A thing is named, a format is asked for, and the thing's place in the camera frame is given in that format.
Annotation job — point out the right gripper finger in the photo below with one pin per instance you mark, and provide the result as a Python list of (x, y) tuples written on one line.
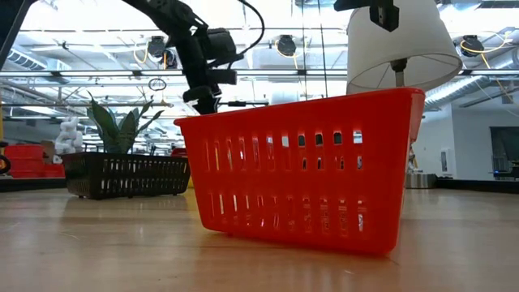
[(383, 14)]

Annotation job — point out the black plastic slotted basket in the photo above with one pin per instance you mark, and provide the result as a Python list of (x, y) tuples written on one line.
[(125, 176)]

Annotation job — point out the red plastic slotted basket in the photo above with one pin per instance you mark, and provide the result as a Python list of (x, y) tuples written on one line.
[(300, 186)]

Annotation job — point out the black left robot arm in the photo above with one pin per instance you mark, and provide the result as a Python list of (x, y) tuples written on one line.
[(162, 12)]

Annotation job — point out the black overhead boom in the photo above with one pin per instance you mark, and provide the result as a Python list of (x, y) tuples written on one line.
[(237, 104)]

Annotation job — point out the white shade table lamp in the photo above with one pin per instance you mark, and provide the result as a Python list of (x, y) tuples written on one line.
[(405, 40)]

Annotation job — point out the red storage crate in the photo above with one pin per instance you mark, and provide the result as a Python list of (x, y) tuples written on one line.
[(178, 152), (24, 162), (54, 170)]

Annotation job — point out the potted green snake plant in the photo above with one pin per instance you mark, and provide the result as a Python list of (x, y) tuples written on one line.
[(117, 134)]

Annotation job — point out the white bumpy figure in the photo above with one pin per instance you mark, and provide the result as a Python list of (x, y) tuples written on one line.
[(69, 136)]

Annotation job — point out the brown cardboard box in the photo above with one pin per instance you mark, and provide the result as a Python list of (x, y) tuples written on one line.
[(48, 150)]

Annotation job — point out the dark glass door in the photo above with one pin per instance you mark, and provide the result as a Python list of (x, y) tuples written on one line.
[(504, 150)]

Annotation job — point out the black orange wheel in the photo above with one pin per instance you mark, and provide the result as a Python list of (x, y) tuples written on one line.
[(4, 162)]

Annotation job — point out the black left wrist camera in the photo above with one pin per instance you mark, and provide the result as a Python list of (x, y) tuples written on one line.
[(224, 77)]

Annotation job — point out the white wall unit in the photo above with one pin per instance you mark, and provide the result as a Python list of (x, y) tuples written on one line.
[(445, 162)]

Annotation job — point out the black aluminium table frame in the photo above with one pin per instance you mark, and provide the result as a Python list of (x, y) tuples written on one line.
[(32, 184)]

